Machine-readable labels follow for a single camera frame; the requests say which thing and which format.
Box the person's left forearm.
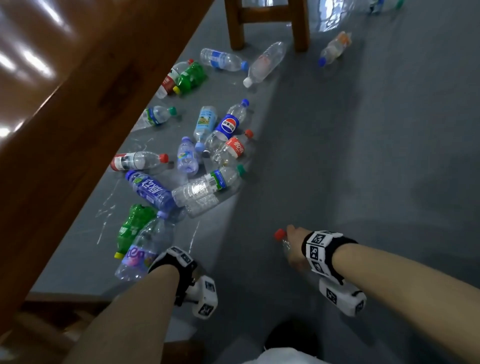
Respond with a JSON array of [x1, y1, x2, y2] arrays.
[[63, 264, 180, 364]]

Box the clear red-capped plastic bottle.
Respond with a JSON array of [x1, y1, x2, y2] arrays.
[[273, 228, 293, 260]]

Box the person's right forearm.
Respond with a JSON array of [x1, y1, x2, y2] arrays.
[[331, 241, 480, 364]]

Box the clear teal-capped plastic bottle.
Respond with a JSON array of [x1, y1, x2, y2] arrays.
[[366, 0, 406, 15]]

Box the small purple-capped plastic bottle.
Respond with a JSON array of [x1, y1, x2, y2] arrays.
[[176, 136, 200, 176]]

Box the brown wooden table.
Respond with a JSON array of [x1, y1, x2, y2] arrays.
[[0, 0, 311, 364]]

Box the orange-label blue-capped plastic bottle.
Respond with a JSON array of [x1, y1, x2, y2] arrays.
[[317, 30, 353, 69]]

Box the person's white clothing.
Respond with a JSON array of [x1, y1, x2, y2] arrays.
[[241, 346, 329, 364]]

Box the round-logo blue-label plastic bottle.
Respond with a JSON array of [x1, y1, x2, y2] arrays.
[[204, 98, 251, 153]]

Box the purple-label plastic bottle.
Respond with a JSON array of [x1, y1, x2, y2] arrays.
[[124, 170, 178, 214]]

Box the black wrist strap marker tiles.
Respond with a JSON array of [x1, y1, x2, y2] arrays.
[[301, 230, 359, 286], [148, 246, 199, 307]]

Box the pile of assorted plastic bottles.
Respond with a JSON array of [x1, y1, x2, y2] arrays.
[[109, 41, 288, 260]]

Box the person's right hand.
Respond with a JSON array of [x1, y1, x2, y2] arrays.
[[285, 224, 314, 273]]

